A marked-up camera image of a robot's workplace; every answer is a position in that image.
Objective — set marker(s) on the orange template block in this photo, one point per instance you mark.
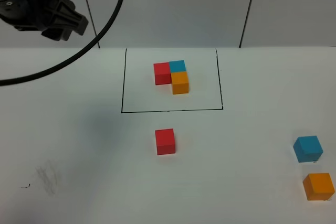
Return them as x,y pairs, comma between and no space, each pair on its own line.
180,83

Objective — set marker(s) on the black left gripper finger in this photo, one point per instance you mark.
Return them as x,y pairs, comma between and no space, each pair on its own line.
57,34
68,19

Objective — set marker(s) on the blue template block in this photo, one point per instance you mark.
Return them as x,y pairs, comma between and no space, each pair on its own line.
177,66

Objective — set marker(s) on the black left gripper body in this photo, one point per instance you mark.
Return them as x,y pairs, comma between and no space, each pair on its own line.
29,15

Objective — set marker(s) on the orange loose block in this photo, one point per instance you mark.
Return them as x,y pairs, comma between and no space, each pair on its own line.
318,186

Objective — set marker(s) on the red template block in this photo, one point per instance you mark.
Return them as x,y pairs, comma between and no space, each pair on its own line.
162,73

